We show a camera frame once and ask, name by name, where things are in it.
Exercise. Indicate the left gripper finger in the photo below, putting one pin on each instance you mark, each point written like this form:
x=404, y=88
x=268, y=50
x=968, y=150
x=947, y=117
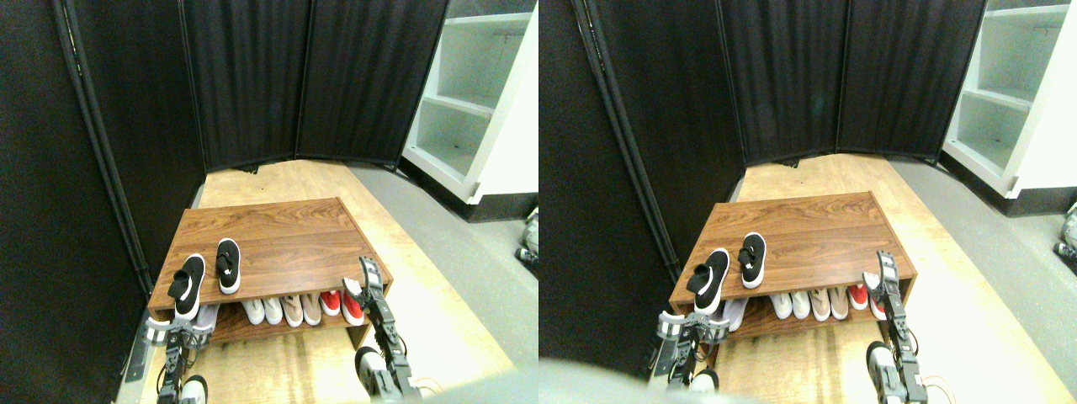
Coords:
x=157, y=332
x=198, y=338
x=715, y=333
x=671, y=326

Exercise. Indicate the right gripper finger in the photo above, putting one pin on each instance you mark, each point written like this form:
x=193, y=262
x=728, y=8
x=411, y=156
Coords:
x=352, y=290
x=887, y=267
x=372, y=273
x=872, y=283

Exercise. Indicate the black shoe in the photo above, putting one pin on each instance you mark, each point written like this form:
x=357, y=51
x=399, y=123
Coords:
x=188, y=286
x=753, y=259
x=229, y=265
x=711, y=282

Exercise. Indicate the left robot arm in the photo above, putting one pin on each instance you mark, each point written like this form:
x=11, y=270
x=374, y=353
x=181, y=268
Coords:
x=172, y=379
x=686, y=374

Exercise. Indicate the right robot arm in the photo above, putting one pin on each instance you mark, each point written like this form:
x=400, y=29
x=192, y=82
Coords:
x=904, y=353
x=395, y=345

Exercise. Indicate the pale lilac shoe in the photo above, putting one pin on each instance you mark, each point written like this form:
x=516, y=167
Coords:
x=736, y=313
x=209, y=315

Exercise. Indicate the dark curtain stand foot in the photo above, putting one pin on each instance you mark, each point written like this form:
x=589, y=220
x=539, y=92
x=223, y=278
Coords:
x=135, y=362
x=663, y=358

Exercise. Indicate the beige shoe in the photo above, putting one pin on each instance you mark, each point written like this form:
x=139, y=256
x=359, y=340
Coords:
x=311, y=310
x=839, y=303
x=819, y=305
x=292, y=311

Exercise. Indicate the white shoe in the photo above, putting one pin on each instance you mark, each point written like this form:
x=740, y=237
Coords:
x=254, y=313
x=782, y=306
x=801, y=305
x=273, y=311

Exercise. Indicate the brown shoe rack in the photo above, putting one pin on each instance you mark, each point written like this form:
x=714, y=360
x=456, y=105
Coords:
x=816, y=236
x=286, y=244

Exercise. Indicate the grey and black object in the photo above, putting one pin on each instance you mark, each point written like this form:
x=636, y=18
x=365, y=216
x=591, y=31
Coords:
x=530, y=240
x=1069, y=240

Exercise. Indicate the black curtain stand pole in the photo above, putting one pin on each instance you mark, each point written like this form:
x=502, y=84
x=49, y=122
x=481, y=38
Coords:
x=103, y=139
x=627, y=139

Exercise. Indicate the white shelf unit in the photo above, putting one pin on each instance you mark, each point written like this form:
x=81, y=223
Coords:
x=1052, y=126
x=505, y=126

